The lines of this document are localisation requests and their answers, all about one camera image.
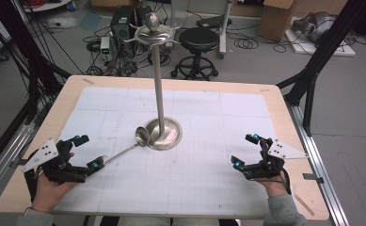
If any black computer tower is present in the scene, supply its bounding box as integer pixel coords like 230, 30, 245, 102
109, 5, 135, 42

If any grey bag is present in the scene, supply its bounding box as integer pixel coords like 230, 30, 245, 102
291, 11, 338, 43

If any person's left hand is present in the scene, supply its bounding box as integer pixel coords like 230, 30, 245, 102
31, 152, 78, 214

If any black flat device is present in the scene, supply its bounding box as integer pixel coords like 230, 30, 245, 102
196, 14, 233, 29

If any black frame post with cables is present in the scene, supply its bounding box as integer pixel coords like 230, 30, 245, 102
0, 0, 72, 124

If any person's right hand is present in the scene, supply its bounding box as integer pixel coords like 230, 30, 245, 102
254, 175, 290, 199

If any white gridded mat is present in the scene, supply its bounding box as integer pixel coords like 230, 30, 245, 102
54, 86, 297, 217

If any tangle of floor cables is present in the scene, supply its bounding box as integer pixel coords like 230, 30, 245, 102
82, 26, 172, 77

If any small bench power supply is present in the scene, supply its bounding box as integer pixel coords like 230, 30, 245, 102
99, 36, 112, 62

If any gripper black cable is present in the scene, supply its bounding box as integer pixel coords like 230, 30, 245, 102
19, 148, 40, 202
277, 167, 294, 196

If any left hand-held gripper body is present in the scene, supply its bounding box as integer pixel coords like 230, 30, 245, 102
22, 137, 89, 185

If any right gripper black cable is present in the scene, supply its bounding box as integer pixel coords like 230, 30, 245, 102
277, 167, 294, 196

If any aluminium rail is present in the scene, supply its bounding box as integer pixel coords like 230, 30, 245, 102
286, 103, 350, 226
0, 121, 37, 206

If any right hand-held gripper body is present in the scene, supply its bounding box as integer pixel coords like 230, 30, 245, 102
243, 137, 309, 182

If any cardboard box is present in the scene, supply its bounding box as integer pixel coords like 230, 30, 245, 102
258, 0, 298, 42

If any white floor board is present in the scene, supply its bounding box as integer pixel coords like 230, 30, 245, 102
284, 16, 358, 58

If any white stand pole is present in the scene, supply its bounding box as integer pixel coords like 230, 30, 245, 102
217, 0, 234, 59

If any black round stool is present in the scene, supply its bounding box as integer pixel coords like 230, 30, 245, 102
169, 26, 220, 81

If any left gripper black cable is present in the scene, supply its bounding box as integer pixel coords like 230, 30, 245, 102
19, 148, 40, 202

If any tall metal utensil stand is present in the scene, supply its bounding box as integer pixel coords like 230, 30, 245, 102
123, 12, 183, 152

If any coiled black floor cable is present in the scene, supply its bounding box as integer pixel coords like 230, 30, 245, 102
232, 37, 261, 50

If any metal ladle with wooden handle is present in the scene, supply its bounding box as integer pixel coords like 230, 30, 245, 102
103, 125, 151, 166

